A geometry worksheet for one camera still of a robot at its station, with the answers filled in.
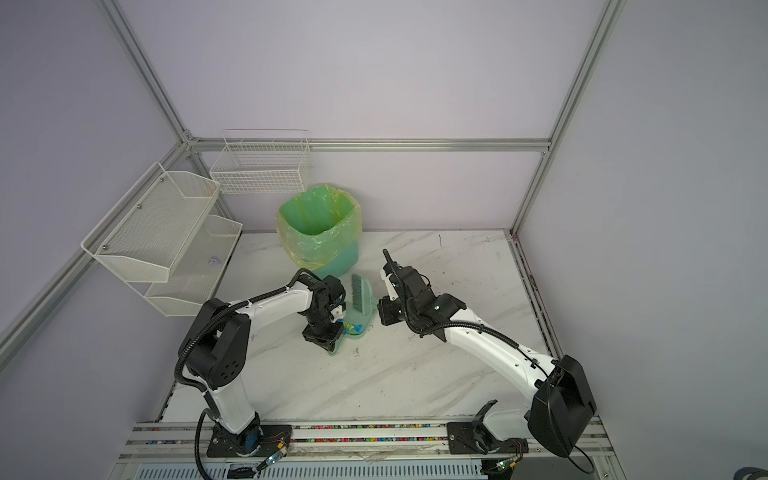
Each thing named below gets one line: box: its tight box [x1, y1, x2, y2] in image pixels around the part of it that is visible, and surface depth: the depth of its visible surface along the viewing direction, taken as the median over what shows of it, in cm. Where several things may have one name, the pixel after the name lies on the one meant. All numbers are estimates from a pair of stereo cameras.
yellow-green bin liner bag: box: [277, 184, 363, 271], surface depth 95 cm
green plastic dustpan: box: [330, 298, 376, 354], surface depth 93 cm
